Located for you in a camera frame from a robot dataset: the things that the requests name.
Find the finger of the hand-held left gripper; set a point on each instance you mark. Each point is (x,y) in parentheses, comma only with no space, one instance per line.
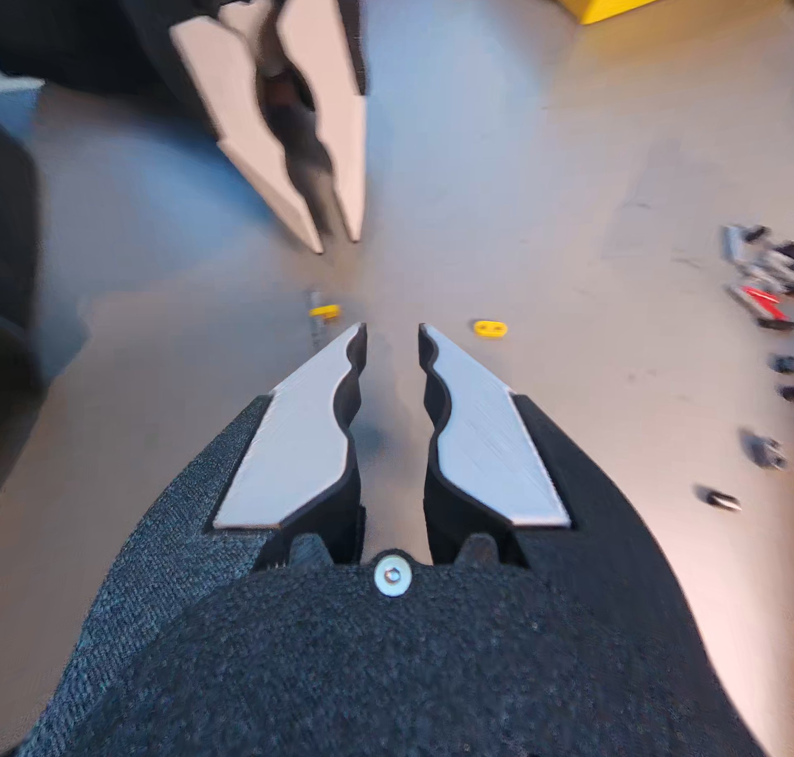
(335,87)
(229,87)

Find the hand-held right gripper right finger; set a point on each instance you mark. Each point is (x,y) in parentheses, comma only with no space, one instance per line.
(490,453)

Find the grey connector piece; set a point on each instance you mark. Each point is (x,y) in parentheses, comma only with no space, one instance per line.
(763,450)

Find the grey axle pin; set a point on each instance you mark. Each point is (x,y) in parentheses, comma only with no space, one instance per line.
(316,334)

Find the person's black hoodie torso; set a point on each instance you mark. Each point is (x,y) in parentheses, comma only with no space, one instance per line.
(62,25)

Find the pile of loose building pieces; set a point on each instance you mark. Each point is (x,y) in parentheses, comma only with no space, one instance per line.
(763,291)

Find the grey desk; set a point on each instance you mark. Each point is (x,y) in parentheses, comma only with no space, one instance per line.
(558,180)

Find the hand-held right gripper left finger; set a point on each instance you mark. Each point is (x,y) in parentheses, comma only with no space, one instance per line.
(291,453)

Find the yellow two-hole brick piece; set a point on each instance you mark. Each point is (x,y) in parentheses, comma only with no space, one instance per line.
(324,311)
(490,329)

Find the black connector piece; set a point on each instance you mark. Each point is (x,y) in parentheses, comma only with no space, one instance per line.
(719,499)

